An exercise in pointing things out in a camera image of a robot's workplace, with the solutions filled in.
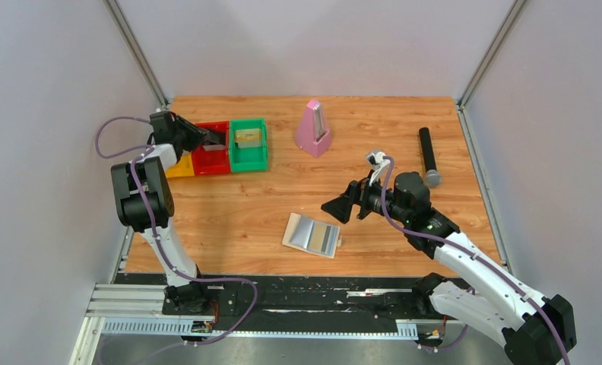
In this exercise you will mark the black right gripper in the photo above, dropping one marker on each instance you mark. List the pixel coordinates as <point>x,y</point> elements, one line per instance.
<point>357,193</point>

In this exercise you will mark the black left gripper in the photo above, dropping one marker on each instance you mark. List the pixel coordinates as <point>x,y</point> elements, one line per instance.
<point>196,134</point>

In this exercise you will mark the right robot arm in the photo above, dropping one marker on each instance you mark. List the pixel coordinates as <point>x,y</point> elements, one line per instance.
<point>531,327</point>

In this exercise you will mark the red plastic bin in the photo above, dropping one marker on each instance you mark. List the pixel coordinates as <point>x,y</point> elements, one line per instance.
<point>215,162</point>

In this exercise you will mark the black credit card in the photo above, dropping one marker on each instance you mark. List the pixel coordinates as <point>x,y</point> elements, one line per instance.
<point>214,140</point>

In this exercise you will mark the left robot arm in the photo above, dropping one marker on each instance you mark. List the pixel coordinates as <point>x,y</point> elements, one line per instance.
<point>145,203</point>

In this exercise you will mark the gold card stack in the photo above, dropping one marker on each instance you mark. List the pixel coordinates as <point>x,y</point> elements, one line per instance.
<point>248,138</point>

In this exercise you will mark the green plastic bin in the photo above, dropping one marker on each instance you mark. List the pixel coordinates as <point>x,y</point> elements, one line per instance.
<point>248,151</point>

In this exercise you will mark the yellow plastic bin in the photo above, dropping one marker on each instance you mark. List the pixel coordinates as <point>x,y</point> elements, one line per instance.
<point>183,168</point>

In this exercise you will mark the pink metronome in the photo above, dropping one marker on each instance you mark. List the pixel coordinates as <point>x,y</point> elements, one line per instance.
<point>313,134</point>

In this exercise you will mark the black silver microphone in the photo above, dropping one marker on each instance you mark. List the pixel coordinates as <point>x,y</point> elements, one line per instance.
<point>432,177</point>

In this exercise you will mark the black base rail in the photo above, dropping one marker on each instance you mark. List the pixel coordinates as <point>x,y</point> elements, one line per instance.
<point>305,307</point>

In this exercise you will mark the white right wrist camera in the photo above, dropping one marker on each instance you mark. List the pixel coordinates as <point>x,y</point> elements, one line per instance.
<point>379,163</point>

